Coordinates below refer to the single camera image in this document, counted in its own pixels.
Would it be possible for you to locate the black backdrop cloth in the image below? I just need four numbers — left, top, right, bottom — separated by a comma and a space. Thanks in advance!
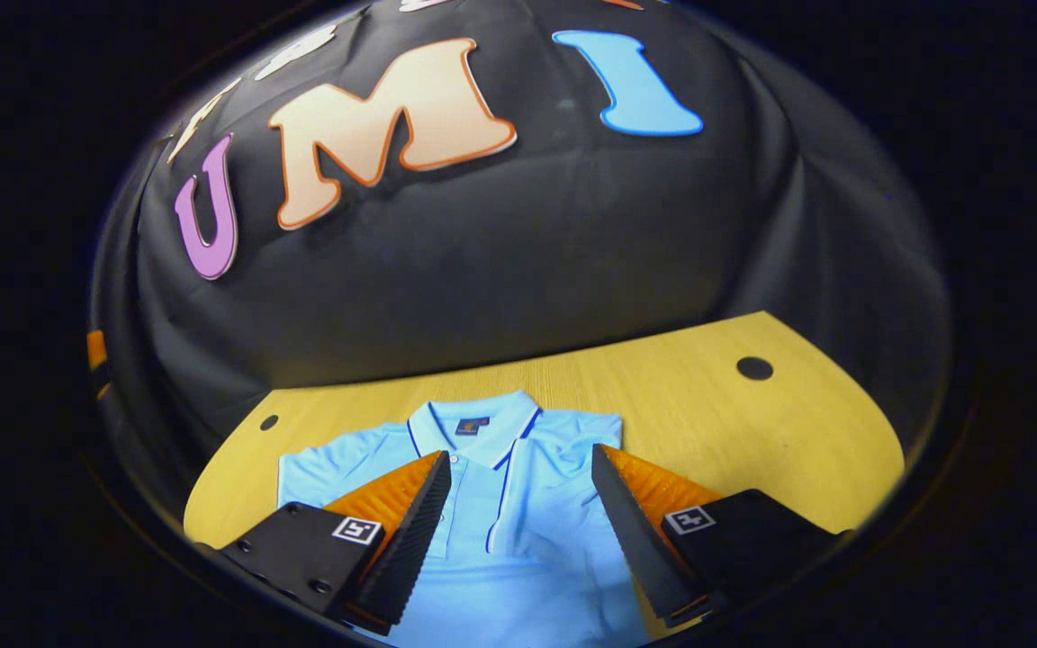
86, 0, 951, 541

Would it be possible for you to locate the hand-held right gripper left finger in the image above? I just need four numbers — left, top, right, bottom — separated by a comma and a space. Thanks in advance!
194, 450, 452, 635

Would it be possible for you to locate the light blue polo T-shirt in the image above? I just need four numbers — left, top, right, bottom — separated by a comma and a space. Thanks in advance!
277, 389, 654, 648

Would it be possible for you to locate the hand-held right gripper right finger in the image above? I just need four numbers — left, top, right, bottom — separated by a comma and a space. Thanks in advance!
591, 443, 843, 629

